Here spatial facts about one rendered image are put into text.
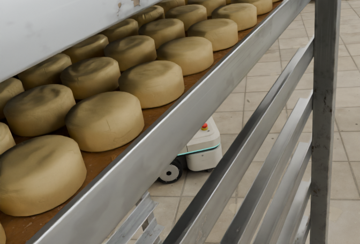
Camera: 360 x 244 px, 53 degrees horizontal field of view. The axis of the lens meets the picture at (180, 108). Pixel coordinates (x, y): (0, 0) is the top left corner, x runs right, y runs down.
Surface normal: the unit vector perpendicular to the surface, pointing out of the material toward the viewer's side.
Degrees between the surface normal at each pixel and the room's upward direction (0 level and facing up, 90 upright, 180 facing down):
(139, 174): 90
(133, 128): 90
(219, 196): 90
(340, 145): 0
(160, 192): 0
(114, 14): 90
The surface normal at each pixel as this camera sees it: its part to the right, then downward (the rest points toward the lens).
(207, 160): 0.14, 0.45
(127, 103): -0.15, -0.87
